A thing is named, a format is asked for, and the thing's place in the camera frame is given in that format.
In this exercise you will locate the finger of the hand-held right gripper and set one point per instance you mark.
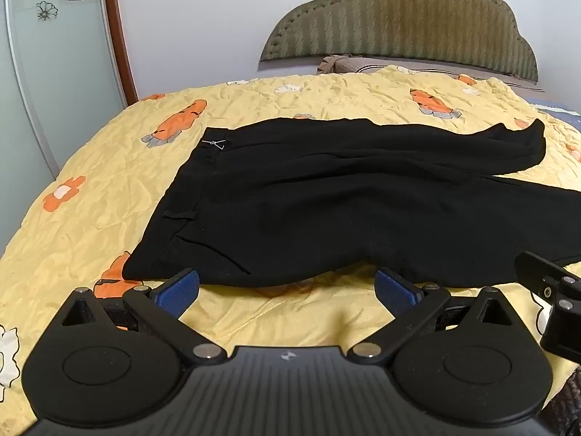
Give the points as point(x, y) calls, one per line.
point(540, 272)

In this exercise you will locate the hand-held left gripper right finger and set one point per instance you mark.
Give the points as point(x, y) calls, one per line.
point(395, 291)

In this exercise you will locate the dark cloth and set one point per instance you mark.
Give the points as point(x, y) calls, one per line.
point(563, 406)

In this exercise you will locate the brown striped pillow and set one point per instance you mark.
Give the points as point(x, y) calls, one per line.
point(408, 66)

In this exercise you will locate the blue patterned cloth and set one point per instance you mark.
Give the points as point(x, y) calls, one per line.
point(560, 111)

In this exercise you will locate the brown wooden door frame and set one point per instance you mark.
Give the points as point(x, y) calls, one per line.
point(119, 32)

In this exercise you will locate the olive padded headboard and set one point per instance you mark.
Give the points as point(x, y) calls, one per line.
point(408, 13)

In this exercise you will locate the yellow flower printed blanket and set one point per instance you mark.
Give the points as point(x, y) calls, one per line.
point(104, 159)

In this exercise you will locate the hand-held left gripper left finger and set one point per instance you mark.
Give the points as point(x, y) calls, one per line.
point(179, 291)

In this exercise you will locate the black pants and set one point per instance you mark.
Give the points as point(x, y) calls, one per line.
point(345, 204)

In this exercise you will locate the frosted glass flower wardrobe door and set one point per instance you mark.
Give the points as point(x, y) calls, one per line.
point(50, 68)

